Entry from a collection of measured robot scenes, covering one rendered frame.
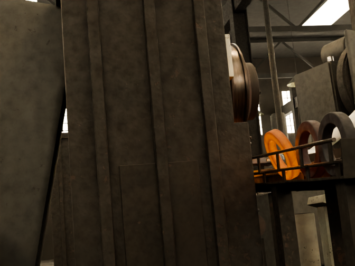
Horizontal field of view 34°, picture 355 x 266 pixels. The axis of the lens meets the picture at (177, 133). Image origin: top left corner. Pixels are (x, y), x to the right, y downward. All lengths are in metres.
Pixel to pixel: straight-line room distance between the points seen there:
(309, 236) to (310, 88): 3.37
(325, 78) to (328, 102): 0.26
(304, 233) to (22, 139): 1.67
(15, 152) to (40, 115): 0.22
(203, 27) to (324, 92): 4.24
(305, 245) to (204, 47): 1.58
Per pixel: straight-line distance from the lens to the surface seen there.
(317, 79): 6.53
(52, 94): 2.97
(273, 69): 9.74
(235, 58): 2.64
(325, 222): 3.56
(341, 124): 1.65
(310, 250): 3.46
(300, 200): 4.96
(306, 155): 1.94
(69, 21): 2.29
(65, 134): 6.82
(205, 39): 2.30
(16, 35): 3.08
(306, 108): 6.64
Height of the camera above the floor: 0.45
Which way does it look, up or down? 10 degrees up
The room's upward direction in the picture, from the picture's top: 5 degrees counter-clockwise
